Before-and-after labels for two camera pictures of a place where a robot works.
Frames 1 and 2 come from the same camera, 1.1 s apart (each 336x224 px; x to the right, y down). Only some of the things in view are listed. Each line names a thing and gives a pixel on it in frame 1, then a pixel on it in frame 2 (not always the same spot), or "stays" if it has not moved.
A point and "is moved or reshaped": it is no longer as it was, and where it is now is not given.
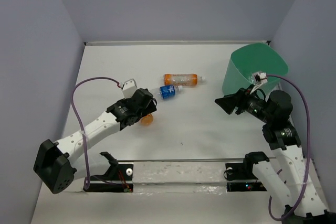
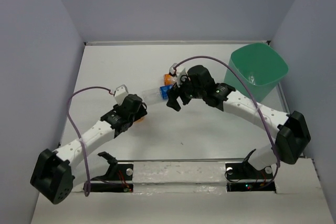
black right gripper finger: x=228 y=103 → x=172 y=95
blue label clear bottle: x=166 y=92 stays
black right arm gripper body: x=252 y=104 → x=188 y=87
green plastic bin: x=250 y=59 stays
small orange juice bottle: x=147 y=120 is moved or reshaped
